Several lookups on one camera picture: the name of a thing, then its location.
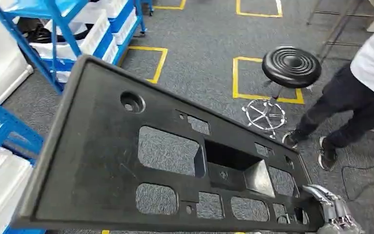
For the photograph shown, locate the person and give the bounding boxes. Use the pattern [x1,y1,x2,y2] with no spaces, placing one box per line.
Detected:
[282,0,374,172]

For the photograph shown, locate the black plastic plate panel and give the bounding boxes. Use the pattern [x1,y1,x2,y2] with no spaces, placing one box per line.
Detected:
[11,55,325,233]

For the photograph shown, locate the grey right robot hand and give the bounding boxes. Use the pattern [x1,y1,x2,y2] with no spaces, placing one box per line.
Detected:
[302,184,366,234]

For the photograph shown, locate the blue steel shelf rack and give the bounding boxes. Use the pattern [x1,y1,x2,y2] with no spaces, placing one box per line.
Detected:
[0,0,147,95]
[0,93,46,234]

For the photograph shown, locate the black cable bundle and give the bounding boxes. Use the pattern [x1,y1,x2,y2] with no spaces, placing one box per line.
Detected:
[22,19,89,43]

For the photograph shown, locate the grey metal frame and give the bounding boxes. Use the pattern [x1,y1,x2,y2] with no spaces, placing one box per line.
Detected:
[306,0,374,64]

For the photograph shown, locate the white plastic bin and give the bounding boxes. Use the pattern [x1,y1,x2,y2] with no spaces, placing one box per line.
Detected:
[29,9,111,62]
[74,0,133,23]
[0,147,35,234]
[112,8,138,46]
[101,37,120,64]

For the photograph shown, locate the black floor cable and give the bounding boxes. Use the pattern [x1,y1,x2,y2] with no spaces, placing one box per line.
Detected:
[340,155,374,201]

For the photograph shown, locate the black round stool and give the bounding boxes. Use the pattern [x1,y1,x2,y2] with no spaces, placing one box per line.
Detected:
[242,45,322,139]

